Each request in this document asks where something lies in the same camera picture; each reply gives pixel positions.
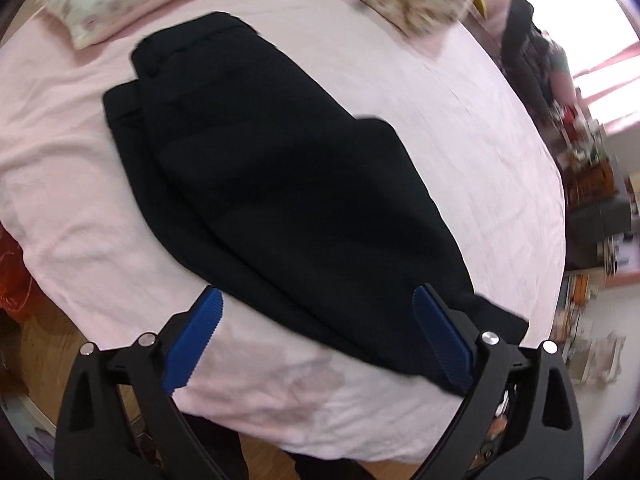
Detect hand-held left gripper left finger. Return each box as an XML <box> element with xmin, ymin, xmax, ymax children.
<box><xmin>55</xmin><ymin>286</ymin><xmax>250</xmax><ymax>480</ymax></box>

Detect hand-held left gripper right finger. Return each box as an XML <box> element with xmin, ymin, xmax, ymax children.
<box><xmin>411</xmin><ymin>284</ymin><xmax>586</xmax><ymax>480</ymax></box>

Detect black pants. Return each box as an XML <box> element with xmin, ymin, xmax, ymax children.
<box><xmin>102</xmin><ymin>11</ymin><xmax>530</xmax><ymax>397</ymax></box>

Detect clear plastic bag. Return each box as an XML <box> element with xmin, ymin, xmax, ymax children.
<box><xmin>570</xmin><ymin>331</ymin><xmax>628</xmax><ymax>387</ymax></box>

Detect pink bed sheet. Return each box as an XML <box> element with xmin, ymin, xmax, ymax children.
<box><xmin>0</xmin><ymin>0</ymin><xmax>567</xmax><ymax>462</ymax></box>

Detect red plastic bag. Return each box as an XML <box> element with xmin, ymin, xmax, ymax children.
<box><xmin>0</xmin><ymin>222</ymin><xmax>37</xmax><ymax>322</ymax></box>

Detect cluttered desk with items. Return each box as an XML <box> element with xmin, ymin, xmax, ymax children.
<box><xmin>547</xmin><ymin>85</ymin><xmax>640</xmax><ymax>361</ymax></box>

